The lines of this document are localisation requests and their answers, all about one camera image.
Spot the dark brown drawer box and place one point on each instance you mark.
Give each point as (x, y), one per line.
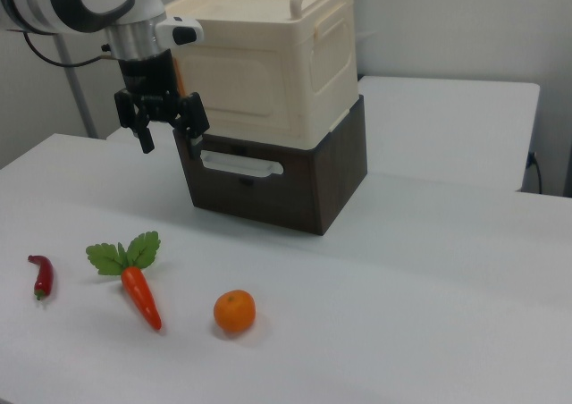
(339, 176)

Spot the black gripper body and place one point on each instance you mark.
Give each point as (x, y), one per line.
(147, 75)

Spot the orange mandarin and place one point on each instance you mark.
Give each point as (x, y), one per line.
(234, 311)

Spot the cream plastic cabinet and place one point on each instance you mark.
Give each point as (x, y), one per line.
(330, 64)

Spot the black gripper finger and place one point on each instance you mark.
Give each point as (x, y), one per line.
(192, 113)
(142, 129)

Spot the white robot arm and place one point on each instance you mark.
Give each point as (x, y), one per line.
(44, 2)

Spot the orange carrot with green leaves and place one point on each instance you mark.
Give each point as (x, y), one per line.
(140, 294)

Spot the red chili pepper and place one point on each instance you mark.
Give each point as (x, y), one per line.
(44, 274)

